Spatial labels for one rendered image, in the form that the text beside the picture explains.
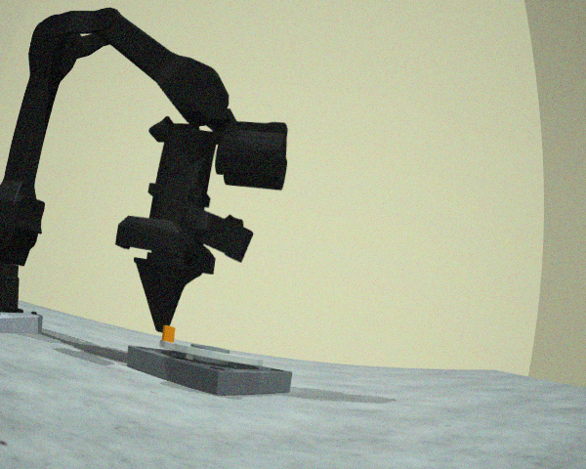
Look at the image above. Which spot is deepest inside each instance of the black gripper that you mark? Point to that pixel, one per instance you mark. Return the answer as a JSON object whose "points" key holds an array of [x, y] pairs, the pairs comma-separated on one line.
{"points": [[172, 263]]}

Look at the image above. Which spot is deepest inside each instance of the orange round plate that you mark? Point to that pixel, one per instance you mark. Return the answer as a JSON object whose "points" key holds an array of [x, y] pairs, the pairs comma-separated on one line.
{"points": [[167, 342]]}

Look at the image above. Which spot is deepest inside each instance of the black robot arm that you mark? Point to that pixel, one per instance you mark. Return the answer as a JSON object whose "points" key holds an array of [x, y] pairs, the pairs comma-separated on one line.
{"points": [[249, 154]]}

